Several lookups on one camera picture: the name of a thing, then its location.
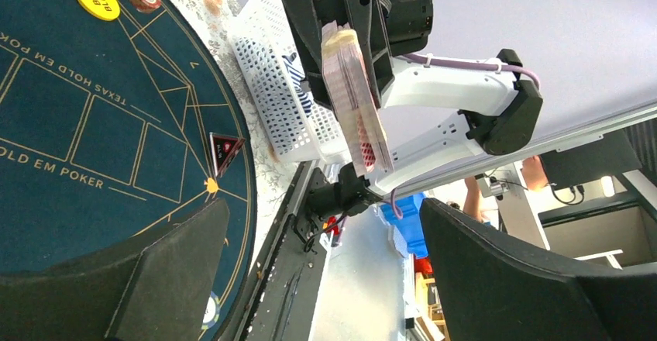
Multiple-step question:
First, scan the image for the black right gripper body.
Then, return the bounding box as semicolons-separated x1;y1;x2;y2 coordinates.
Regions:
371;0;434;57

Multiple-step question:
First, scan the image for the floral patterned tablecloth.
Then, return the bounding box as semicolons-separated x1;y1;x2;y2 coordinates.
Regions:
171;0;298;268

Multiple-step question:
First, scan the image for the round dark blue poker mat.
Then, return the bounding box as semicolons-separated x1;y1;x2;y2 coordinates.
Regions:
1;0;257;340

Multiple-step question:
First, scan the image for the black red triangular marker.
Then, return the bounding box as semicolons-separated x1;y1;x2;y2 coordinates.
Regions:
209;133;245;178

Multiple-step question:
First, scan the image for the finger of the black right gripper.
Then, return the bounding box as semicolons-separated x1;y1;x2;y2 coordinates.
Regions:
281;0;332;109
343;0;394;108

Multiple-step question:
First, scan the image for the yellow big blind button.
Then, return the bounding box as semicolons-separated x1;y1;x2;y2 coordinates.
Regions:
72;0;122;22

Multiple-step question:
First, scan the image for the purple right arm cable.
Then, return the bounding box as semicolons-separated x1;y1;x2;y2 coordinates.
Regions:
382;52;542;221

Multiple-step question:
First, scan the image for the pink card deck box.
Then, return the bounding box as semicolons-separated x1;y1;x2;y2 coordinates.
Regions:
321;21;394;176

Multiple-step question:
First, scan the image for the blue yellow chip stack bottom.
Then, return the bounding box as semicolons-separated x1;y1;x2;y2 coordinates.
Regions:
201;291;221;331

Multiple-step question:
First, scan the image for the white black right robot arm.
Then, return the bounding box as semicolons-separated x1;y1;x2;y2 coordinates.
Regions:
281;0;543;218

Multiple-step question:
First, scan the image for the white plastic laundry basket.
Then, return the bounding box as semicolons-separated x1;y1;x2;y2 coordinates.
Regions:
228;0;351;164

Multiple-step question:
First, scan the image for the blue white striped cloth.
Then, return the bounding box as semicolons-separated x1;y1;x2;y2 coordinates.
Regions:
283;52;314;117

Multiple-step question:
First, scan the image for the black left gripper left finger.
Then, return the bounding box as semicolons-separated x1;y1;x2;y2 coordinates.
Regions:
1;199;230;340

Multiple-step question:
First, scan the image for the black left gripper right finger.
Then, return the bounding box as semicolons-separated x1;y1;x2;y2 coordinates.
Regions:
419;198;656;340

